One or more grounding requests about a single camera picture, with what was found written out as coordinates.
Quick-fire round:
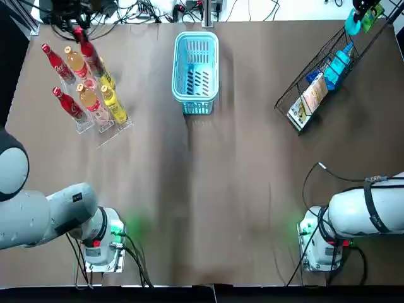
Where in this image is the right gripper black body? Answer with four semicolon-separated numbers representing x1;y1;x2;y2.
352;0;376;16

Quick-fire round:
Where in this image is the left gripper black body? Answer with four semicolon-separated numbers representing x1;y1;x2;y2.
52;0;95;20

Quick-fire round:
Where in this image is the teal chips bag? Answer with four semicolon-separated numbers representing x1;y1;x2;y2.
343;8;363;36
324;41;355;92

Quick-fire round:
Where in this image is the red cola bottle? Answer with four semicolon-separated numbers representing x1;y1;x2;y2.
52;86;88;124
73;27;107;78
40;43;76;82

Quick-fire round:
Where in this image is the green snack bag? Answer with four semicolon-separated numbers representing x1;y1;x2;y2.
362;3;385;34

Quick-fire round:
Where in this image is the orange tea bottle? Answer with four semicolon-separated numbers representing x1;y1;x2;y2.
76;82;112;124
64;46;92;81

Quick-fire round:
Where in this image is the light blue plastic basket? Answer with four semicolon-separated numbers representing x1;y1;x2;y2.
171;30;220;116

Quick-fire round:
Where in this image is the clear acrylic bottle tray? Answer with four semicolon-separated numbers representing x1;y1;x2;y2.
47;62;135;149

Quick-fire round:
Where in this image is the grey power strip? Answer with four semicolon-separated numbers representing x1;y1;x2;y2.
134;1;153;16

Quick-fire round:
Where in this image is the white pack yellow picture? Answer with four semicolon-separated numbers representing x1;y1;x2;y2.
287;96;312;130

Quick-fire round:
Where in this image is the aluminium profile post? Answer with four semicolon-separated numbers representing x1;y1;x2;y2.
23;0;40;35
203;0;216;28

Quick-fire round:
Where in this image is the black wire rack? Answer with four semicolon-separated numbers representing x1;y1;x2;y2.
273;6;399;137

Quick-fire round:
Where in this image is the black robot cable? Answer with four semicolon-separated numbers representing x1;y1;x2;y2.
64;232;155;290
302;162;389;222

